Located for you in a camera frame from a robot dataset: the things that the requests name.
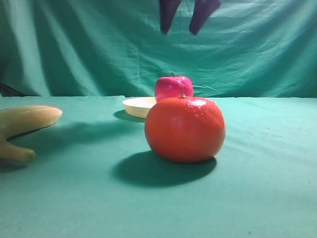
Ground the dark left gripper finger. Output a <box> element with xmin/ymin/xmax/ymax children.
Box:
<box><xmin>189</xmin><ymin>0</ymin><xmax>221</xmax><ymax>35</ymax></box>

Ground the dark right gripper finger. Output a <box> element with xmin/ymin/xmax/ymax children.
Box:
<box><xmin>159</xmin><ymin>0</ymin><xmax>182</xmax><ymax>34</ymax></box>

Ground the red apple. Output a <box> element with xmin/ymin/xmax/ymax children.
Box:
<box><xmin>155</xmin><ymin>74</ymin><xmax>194</xmax><ymax>102</ymax></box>

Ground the pale yellow oval plate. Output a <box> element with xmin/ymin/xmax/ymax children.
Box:
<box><xmin>122</xmin><ymin>97</ymin><xmax>156</xmax><ymax>119</ymax></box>

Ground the green backdrop curtain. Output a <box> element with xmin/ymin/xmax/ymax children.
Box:
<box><xmin>0</xmin><ymin>0</ymin><xmax>317</xmax><ymax>98</ymax></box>

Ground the orange mandarin fruit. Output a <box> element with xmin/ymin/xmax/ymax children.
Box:
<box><xmin>145</xmin><ymin>96</ymin><xmax>225</xmax><ymax>163</ymax></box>

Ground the green tablecloth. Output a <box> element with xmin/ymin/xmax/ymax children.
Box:
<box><xmin>0</xmin><ymin>96</ymin><xmax>317</xmax><ymax>238</ymax></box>

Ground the yellow banana upper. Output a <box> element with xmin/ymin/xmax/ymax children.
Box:
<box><xmin>0</xmin><ymin>105</ymin><xmax>62</xmax><ymax>139</ymax></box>

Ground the yellow banana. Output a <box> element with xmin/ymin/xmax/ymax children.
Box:
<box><xmin>0</xmin><ymin>105</ymin><xmax>62</xmax><ymax>139</ymax></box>
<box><xmin>0</xmin><ymin>136</ymin><xmax>36</xmax><ymax>163</ymax></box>

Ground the yellow banana lower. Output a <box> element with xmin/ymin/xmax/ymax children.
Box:
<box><xmin>0</xmin><ymin>136</ymin><xmax>36</xmax><ymax>163</ymax></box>

